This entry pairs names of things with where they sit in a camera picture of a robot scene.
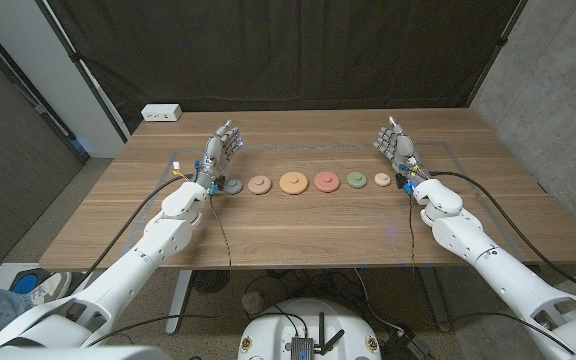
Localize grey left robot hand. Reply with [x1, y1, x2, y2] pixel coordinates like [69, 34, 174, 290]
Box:
[195, 119, 245, 194]

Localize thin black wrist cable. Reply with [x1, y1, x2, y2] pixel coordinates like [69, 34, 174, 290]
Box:
[407, 193, 576, 356]
[85, 193, 234, 347]

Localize white power strip box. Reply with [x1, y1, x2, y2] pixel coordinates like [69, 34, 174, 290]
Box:
[140, 103, 183, 122]

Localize white robot chest cover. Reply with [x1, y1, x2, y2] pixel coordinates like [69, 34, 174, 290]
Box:
[0, 345, 170, 360]

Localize white table leg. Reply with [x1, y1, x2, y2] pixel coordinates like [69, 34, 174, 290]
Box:
[165, 269, 194, 336]

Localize round grey floor object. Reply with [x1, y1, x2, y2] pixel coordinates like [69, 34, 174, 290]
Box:
[241, 290, 265, 315]

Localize large orange toy ring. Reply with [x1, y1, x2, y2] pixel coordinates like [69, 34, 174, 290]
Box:
[278, 171, 310, 196]

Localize coral red toy ring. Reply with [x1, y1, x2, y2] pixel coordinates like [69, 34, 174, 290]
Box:
[313, 170, 341, 194]

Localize green toy ring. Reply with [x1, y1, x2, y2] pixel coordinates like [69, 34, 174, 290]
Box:
[346, 171, 368, 190]

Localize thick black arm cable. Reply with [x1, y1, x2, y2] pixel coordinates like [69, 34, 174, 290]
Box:
[65, 173, 195, 296]
[427, 171, 576, 302]

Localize black power brick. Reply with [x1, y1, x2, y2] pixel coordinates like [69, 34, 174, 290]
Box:
[382, 329, 432, 360]

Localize grey radio module with antennas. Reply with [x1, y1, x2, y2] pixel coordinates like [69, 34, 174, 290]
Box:
[290, 312, 346, 360]

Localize dusty pink toy ring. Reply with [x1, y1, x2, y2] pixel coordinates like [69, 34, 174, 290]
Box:
[247, 174, 273, 196]

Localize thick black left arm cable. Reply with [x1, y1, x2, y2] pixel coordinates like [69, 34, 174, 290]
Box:
[65, 173, 195, 296]

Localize grey table leg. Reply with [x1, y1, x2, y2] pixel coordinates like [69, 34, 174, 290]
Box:
[417, 267, 453, 334]

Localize round black floor fan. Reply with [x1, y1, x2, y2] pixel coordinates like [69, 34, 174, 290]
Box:
[191, 269, 232, 295]

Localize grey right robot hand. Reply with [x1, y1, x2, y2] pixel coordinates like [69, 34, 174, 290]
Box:
[373, 116, 432, 189]

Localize black curtain backdrop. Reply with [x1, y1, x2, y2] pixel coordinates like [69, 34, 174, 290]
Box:
[45, 0, 525, 135]

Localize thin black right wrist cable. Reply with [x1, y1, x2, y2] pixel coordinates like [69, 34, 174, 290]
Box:
[407, 193, 576, 356]

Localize light grey floor cable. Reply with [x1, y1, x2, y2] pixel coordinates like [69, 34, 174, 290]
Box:
[354, 269, 405, 335]

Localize blue foot pedal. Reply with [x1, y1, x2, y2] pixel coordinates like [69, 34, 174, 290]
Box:
[8, 268, 52, 295]

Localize black metal frame bar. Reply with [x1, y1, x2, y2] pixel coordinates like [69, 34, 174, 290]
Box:
[0, 19, 90, 164]

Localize thin black left wrist cable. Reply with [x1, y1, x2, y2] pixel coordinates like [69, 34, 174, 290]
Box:
[85, 193, 234, 347]

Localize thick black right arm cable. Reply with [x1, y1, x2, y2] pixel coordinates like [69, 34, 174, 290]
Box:
[427, 171, 576, 302]

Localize black backdrop stand pole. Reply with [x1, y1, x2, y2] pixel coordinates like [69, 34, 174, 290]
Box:
[34, 0, 132, 144]
[465, 0, 529, 108]

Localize white grey sneaker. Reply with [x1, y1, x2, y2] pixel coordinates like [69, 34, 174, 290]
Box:
[30, 271, 73, 306]

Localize white robot torso base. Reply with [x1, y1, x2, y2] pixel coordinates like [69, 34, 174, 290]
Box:
[237, 298, 383, 360]

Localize black floor cable tangle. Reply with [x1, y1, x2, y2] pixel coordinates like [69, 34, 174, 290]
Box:
[242, 269, 369, 304]

